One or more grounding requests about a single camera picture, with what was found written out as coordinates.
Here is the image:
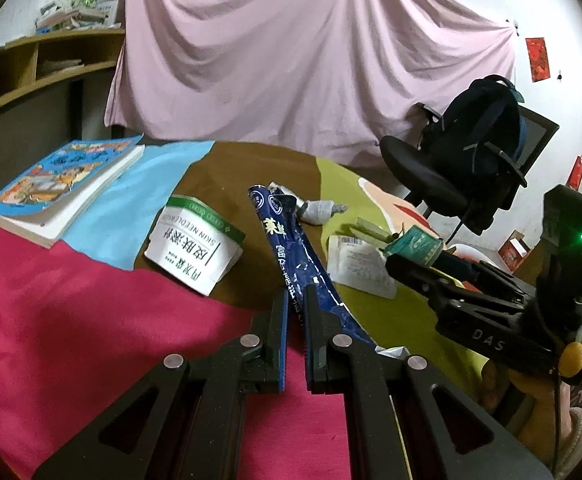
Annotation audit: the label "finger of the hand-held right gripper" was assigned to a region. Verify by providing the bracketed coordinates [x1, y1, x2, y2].
[385, 254, 474, 311]
[438, 251, 539, 303]

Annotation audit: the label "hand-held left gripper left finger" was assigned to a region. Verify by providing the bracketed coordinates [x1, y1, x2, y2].
[31, 289, 292, 480]

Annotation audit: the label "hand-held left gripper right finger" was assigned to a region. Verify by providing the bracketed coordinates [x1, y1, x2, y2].
[303, 284, 554, 480]

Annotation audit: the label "green printed packet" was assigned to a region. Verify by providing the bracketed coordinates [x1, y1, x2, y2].
[387, 226, 445, 267]

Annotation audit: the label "long blue snack wrapper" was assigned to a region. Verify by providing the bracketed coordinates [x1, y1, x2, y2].
[248, 184, 379, 351]

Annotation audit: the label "person's right hand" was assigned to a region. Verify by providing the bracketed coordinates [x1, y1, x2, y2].
[481, 359, 572, 443]

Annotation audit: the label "red cardboard box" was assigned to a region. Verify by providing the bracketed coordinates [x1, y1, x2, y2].
[498, 230, 532, 268]

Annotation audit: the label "white paper sachet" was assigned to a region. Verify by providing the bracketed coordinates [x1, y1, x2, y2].
[327, 234, 398, 298]

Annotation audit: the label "pale green paper strip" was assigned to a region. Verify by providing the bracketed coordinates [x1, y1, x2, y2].
[341, 217, 396, 252]

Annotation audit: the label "black office chair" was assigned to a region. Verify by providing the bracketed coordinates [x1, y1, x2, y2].
[380, 105, 560, 236]

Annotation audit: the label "white green medicine box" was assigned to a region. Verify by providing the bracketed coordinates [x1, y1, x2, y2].
[144, 194, 246, 297]

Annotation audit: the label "dark blue backpack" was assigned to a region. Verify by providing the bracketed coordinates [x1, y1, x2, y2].
[421, 75, 529, 211]

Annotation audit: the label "colourful printed tablecloth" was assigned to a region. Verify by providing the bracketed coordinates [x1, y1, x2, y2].
[0, 139, 522, 480]

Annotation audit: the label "pink hanging cloth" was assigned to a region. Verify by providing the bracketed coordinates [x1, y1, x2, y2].
[103, 0, 516, 168]

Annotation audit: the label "colourful cover paperback book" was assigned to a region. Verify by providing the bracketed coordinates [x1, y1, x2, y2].
[0, 134, 146, 250]

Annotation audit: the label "papers in shelf cubby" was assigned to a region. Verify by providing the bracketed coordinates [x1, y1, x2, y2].
[38, 57, 84, 78]

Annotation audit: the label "stack of books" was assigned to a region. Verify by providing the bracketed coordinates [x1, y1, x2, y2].
[35, 0, 122, 36]

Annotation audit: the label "wooden shelf desk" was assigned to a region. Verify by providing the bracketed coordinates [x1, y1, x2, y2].
[0, 27, 126, 131]

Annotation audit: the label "red wall poster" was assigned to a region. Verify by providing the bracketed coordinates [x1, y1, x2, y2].
[526, 37, 552, 82]

